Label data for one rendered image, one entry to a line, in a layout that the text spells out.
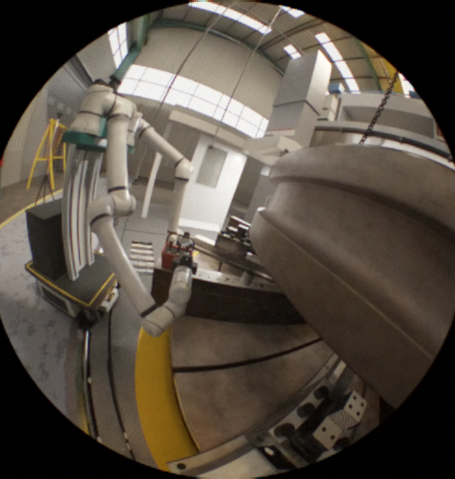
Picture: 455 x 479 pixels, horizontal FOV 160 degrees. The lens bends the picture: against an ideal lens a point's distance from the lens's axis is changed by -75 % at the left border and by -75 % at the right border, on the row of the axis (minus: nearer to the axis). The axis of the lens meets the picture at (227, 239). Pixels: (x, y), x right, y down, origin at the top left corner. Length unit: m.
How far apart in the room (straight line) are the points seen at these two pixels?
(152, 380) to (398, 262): 1.58
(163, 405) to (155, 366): 0.32
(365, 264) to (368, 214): 0.23
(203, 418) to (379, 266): 1.11
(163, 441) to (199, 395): 0.48
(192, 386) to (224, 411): 0.23
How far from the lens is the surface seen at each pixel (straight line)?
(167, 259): 1.02
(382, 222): 0.87
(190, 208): 4.08
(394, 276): 0.84
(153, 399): 1.32
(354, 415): 0.78
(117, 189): 0.86
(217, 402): 1.05
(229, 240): 2.05
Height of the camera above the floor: 1.30
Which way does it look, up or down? 18 degrees down
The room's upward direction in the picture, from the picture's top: 20 degrees clockwise
